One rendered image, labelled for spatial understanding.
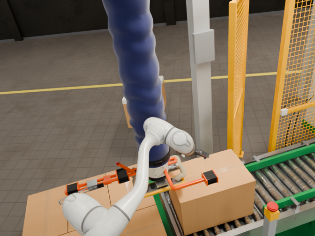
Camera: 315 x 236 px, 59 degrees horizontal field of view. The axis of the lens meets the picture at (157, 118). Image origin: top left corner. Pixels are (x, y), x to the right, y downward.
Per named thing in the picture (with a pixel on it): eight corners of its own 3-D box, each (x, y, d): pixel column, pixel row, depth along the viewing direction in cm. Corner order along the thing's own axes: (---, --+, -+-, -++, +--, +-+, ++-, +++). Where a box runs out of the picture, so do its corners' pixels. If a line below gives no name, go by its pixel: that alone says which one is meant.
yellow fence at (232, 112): (236, 151, 377) (242, -19, 261) (243, 151, 373) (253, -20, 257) (223, 200, 312) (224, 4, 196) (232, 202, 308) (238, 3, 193)
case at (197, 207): (230, 180, 264) (231, 148, 242) (252, 214, 231) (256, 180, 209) (169, 198, 255) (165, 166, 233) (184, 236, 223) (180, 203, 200)
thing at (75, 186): (79, 186, 197) (78, 181, 195) (80, 194, 191) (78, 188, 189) (68, 189, 196) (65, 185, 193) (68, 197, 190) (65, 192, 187)
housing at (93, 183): (98, 182, 199) (96, 177, 196) (99, 188, 193) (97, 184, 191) (88, 185, 198) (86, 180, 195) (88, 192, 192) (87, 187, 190)
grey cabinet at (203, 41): (212, 58, 277) (212, 28, 260) (214, 60, 273) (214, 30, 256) (193, 63, 274) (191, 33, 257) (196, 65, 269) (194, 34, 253)
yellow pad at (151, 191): (181, 175, 208) (181, 170, 205) (186, 184, 200) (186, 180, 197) (138, 188, 202) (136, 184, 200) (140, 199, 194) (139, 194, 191)
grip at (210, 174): (213, 173, 191) (212, 168, 188) (218, 182, 184) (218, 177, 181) (201, 177, 189) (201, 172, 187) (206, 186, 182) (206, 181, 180)
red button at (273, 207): (273, 203, 184) (273, 199, 182) (280, 211, 178) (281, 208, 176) (264, 207, 183) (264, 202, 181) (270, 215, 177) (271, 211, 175)
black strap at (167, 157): (164, 141, 207) (164, 137, 205) (175, 161, 188) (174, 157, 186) (135, 150, 204) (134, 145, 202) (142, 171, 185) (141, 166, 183)
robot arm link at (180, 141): (198, 141, 148) (178, 130, 154) (193, 133, 134) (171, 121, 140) (188, 158, 147) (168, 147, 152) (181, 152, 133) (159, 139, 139)
